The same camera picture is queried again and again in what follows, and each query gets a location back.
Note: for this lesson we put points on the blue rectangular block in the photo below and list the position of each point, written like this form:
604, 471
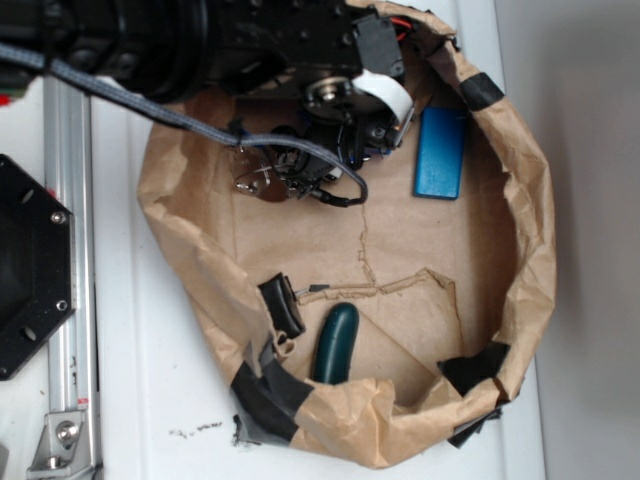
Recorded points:
440, 153

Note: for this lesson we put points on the dark green rounded object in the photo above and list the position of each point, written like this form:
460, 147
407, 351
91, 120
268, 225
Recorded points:
336, 345

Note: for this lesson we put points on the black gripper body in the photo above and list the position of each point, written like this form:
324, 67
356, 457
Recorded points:
342, 64

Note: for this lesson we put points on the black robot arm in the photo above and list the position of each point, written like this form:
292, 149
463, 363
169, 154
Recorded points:
139, 54

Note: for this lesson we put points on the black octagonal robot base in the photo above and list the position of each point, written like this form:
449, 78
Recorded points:
36, 267

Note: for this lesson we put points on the crumpled brown paper bag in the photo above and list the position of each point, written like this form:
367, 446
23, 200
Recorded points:
453, 297

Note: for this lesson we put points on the silver key bunch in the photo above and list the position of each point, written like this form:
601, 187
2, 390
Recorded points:
254, 175

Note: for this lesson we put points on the aluminium extrusion rail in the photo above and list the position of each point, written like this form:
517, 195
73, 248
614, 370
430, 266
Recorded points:
73, 372

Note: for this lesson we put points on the silver corner bracket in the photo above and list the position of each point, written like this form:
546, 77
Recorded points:
64, 448

